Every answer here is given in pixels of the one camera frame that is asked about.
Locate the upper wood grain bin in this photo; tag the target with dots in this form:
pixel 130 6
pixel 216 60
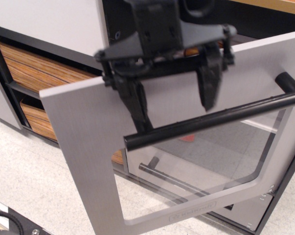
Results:
pixel 36 72

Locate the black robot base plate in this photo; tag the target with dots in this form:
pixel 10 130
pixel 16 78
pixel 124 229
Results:
pixel 29 227

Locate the amber plastic pot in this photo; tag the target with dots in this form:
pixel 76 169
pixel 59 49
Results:
pixel 195 51

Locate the wood grain bin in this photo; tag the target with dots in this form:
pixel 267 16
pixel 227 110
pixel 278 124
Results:
pixel 37 118
pixel 36 72

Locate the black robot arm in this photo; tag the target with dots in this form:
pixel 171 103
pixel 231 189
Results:
pixel 179 63

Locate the black drawer handle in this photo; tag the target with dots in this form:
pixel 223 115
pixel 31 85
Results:
pixel 150 168

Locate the dark play kitchen cabinet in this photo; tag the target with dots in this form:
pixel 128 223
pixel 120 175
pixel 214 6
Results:
pixel 73 31

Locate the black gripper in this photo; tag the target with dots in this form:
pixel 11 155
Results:
pixel 160 32

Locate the black oven door handle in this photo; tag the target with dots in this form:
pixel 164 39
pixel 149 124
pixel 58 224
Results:
pixel 180 129

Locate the grey oven door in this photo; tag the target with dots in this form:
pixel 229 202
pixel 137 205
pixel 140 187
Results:
pixel 244 165

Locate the red toy strawberry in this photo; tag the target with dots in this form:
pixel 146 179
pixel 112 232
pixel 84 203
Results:
pixel 189 138

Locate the lower wood grain bin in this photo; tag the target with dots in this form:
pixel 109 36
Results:
pixel 37 118

